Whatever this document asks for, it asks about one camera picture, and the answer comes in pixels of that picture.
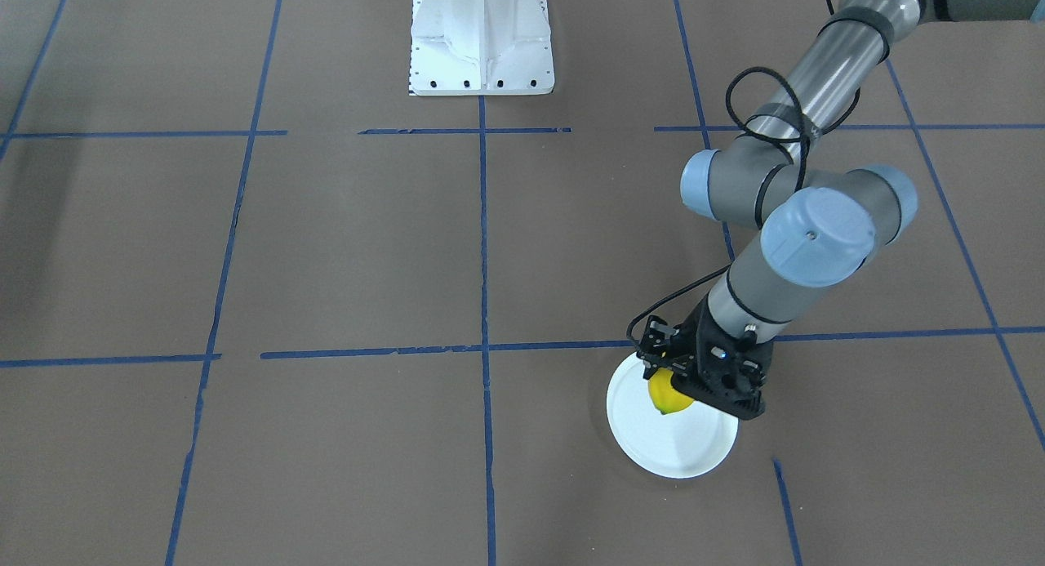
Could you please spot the white round plate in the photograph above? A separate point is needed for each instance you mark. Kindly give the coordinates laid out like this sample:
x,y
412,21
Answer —
x,y
686,444

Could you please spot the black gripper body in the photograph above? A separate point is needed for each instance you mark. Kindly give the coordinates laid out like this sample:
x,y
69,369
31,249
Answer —
x,y
691,338

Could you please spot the brown paper table cover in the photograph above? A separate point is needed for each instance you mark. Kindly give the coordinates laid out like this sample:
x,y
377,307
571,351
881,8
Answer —
x,y
261,306

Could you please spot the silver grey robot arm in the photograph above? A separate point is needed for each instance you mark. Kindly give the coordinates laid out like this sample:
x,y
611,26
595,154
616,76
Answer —
x,y
813,229

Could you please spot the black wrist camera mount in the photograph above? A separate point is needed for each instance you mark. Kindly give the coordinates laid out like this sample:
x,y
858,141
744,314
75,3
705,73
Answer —
x,y
656,347

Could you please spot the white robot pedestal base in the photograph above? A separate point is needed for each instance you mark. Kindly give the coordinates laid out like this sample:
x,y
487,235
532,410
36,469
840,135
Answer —
x,y
481,47

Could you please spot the yellow lemon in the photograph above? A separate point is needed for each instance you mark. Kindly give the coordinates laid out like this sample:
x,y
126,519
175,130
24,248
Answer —
x,y
665,398

